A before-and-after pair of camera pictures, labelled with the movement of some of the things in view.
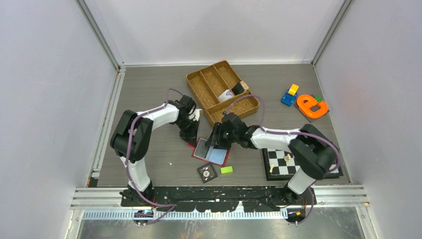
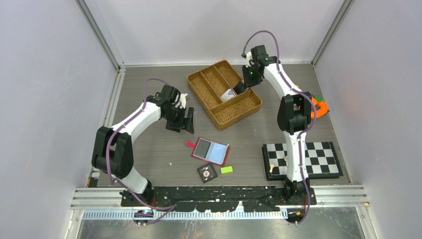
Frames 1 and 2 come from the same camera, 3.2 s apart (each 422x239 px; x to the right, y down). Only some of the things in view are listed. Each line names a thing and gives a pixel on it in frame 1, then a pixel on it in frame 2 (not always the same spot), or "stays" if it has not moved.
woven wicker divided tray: [218, 90] stays
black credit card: [201, 149] stays
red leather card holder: [213, 155] stays
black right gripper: [218, 128] → [248, 81]
